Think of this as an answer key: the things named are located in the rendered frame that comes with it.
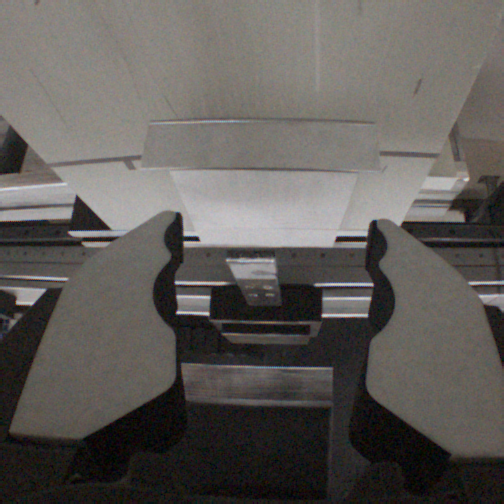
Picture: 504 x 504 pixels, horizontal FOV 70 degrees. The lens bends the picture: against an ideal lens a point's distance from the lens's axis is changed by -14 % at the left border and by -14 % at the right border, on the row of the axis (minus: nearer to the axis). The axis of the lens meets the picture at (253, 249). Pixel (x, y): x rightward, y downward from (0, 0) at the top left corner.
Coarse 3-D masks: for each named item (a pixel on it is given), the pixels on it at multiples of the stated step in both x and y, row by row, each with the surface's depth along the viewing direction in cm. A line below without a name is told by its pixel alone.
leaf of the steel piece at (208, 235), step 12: (204, 228) 25; (216, 228) 24; (228, 228) 24; (240, 228) 24; (252, 228) 24; (264, 228) 24; (276, 228) 24; (288, 228) 24; (300, 228) 24; (204, 240) 26; (216, 240) 26; (228, 240) 26; (240, 240) 26; (252, 240) 26; (264, 240) 26; (276, 240) 26; (288, 240) 26; (300, 240) 26; (312, 240) 26; (324, 240) 26
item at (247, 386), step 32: (192, 384) 24; (224, 384) 24; (256, 384) 23; (288, 384) 23; (320, 384) 23; (192, 416) 22; (224, 416) 22; (256, 416) 22; (288, 416) 22; (320, 416) 22; (192, 448) 22; (224, 448) 21; (256, 448) 21; (288, 448) 21; (320, 448) 21; (192, 480) 21; (224, 480) 21; (256, 480) 21; (288, 480) 20; (320, 480) 20
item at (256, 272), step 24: (240, 264) 30; (264, 264) 30; (216, 288) 44; (240, 288) 37; (264, 288) 36; (288, 288) 44; (312, 288) 44; (216, 312) 43; (240, 312) 43; (264, 312) 43; (288, 312) 43; (312, 312) 42; (240, 336) 45; (264, 336) 44; (288, 336) 43; (312, 336) 52
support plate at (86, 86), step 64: (0, 0) 9; (64, 0) 9; (128, 0) 9; (192, 0) 10; (256, 0) 10; (320, 0) 9; (384, 0) 9; (448, 0) 9; (0, 64) 11; (64, 64) 12; (128, 64) 12; (192, 64) 12; (256, 64) 12; (320, 64) 12; (384, 64) 12; (448, 64) 11; (64, 128) 15; (128, 128) 15; (384, 128) 15; (448, 128) 14; (128, 192) 21; (384, 192) 20
